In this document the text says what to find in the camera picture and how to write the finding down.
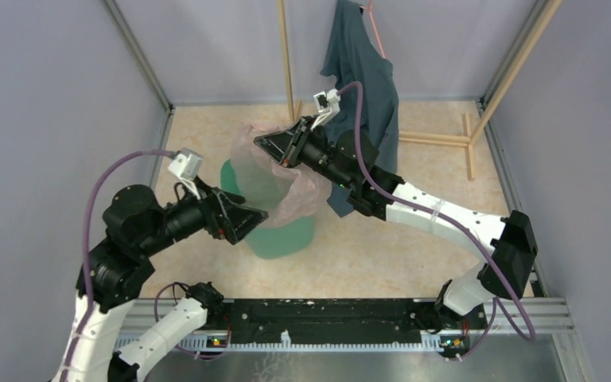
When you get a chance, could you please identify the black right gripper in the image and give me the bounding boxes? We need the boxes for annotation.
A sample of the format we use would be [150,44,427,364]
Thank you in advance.
[254,116,352,191]

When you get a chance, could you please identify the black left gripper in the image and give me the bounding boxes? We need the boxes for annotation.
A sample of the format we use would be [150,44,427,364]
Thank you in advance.
[140,172,270,254]

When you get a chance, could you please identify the pink plastic trash bag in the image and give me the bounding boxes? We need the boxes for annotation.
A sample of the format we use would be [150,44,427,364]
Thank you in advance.
[230,121,332,228]

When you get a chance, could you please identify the green plastic trash bin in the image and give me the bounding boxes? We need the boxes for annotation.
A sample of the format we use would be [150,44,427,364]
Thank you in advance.
[220,159,315,259]

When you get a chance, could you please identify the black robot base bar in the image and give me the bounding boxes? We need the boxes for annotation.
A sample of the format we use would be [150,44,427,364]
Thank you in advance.
[204,298,488,345]

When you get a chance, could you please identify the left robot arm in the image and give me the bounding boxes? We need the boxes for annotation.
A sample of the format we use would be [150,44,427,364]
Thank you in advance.
[55,185,268,381]

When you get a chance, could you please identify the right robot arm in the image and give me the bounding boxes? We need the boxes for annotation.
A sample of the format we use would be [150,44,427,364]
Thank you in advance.
[253,117,538,328]

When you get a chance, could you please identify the dark teal shirt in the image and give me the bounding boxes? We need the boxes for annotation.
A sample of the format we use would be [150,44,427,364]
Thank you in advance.
[320,0,400,218]

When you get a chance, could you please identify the pink clothes hanger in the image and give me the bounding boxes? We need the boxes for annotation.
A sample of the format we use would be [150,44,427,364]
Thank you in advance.
[360,0,387,59]

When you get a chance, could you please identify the wooden clothes rack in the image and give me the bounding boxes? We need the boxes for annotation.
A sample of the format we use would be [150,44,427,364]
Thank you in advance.
[277,0,564,182]

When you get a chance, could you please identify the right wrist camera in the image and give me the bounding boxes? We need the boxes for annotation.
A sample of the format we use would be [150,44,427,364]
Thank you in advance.
[310,88,341,130]

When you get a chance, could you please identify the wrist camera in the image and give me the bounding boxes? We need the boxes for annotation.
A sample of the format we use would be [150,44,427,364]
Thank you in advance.
[168,148,204,200]
[310,88,341,130]

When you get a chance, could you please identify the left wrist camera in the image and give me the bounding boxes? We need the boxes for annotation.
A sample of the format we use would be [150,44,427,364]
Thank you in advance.
[168,148,204,200]

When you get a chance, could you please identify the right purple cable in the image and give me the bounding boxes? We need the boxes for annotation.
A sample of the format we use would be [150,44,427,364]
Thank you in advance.
[337,81,537,343]

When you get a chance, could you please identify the purple cable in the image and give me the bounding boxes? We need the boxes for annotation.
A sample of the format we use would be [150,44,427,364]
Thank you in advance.
[337,81,537,343]
[57,150,177,382]

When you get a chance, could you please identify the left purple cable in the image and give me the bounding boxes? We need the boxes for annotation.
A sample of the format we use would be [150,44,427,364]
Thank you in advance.
[57,150,177,382]

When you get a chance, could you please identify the white cable duct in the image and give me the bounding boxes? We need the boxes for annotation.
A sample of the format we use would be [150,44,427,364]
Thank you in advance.
[115,329,444,354]

